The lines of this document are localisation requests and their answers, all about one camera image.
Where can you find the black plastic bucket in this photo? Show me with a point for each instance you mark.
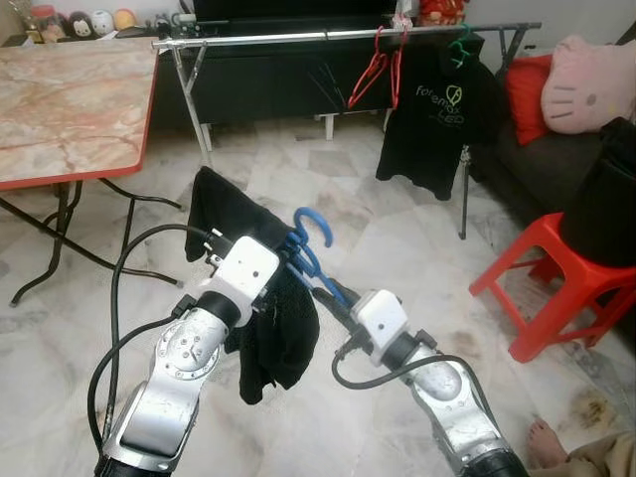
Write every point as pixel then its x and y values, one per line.
pixel 606 209

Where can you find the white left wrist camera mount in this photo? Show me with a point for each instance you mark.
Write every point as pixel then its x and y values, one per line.
pixel 243 273

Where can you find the black polo shirt with logo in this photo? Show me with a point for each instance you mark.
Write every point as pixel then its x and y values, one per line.
pixel 437 139

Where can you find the black flat television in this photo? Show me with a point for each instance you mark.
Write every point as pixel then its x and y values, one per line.
pixel 298 10

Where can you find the black TV console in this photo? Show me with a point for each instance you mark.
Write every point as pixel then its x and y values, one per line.
pixel 268 89

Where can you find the red plastic stool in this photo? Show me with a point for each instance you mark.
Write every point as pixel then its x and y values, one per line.
pixel 586 283

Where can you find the small white pink ornament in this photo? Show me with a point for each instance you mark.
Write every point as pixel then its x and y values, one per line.
pixel 402 15

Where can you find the red gold figurine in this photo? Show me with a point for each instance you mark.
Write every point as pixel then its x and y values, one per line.
pixel 442 12

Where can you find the red capped brown toy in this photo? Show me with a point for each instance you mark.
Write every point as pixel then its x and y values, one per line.
pixel 47 25

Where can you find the white round plush toy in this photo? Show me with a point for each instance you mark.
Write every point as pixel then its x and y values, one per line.
pixel 102 22

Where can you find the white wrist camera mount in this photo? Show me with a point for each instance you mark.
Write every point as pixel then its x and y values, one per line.
pixel 380 316
pixel 243 273

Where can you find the green plastic hanger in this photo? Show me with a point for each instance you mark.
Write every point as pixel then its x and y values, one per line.
pixel 460 50

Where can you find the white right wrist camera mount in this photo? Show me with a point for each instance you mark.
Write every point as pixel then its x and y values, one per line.
pixel 380 316

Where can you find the pink cat face pillow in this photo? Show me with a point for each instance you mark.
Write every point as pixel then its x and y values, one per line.
pixel 591 89

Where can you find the black round plush toy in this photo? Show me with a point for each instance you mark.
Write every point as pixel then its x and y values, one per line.
pixel 77 26

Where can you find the person in khaki trousers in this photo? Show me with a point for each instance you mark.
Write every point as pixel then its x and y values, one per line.
pixel 596 462

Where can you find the orange round plush toy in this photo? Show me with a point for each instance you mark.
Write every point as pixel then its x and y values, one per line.
pixel 125 19

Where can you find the blue plastic hanger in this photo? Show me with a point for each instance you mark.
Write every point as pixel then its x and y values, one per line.
pixel 303 260

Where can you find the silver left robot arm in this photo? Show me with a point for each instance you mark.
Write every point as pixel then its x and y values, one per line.
pixel 169 397

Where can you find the plain black garment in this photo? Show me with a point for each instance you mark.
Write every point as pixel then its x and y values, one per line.
pixel 278 338

